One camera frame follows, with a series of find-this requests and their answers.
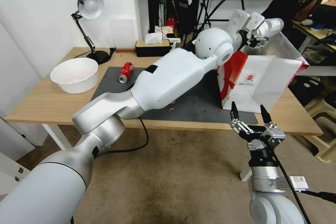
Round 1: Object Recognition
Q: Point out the black metal stand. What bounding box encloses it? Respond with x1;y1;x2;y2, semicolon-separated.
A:
147;0;218;40

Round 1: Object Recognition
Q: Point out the wooden office desk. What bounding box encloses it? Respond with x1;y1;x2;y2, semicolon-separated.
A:
291;20;336;54

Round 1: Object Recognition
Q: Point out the black desk lamp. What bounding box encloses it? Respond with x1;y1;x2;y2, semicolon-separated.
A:
71;0;110;65

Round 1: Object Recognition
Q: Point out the dark grey desk mat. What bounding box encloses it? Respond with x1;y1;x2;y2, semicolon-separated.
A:
90;66;259;124

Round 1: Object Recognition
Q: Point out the red soda can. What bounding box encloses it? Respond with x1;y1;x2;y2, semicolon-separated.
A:
118;62;134;83

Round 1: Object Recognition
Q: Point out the white cabinet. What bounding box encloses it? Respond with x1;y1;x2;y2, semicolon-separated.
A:
0;115;49;196

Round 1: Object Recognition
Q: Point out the person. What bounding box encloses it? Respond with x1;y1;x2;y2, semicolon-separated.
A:
261;0;334;29

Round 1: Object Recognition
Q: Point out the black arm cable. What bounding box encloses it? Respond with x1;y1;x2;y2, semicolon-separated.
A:
93;118;149;159
272;153;312;224

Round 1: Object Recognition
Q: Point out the white red paper delivery bag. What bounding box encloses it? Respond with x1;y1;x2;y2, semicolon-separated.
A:
216;31;310;113

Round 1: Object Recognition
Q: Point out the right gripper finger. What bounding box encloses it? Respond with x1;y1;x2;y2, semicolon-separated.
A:
227;102;252;135
260;104;286;146

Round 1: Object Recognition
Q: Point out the beige plastic stool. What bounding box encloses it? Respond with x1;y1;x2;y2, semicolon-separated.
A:
302;95;336;163

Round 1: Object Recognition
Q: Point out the black stool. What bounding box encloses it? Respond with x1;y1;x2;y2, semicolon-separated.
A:
288;77;326;106

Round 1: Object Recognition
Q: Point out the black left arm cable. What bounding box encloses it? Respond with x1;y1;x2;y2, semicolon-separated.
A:
93;118;149;159

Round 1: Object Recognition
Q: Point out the box with red cross tape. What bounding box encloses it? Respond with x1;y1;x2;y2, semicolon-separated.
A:
153;26;175;38

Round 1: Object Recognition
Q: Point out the black tissue box wooden lid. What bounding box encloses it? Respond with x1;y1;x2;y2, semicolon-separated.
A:
135;39;171;58

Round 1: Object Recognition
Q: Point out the white tissue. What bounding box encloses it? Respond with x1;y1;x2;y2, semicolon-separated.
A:
145;33;163;45

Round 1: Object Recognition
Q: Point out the dark computer monitor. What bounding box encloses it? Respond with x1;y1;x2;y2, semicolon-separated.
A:
315;0;336;25

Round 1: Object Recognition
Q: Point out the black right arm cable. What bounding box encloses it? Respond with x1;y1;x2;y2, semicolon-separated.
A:
272;153;312;224

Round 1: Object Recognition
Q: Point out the white table leg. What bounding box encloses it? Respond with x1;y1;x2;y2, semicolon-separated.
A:
239;166;252;182
42;124;73;151

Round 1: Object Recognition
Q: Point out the white round takeout box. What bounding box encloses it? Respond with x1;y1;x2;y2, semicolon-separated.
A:
50;58;99;94

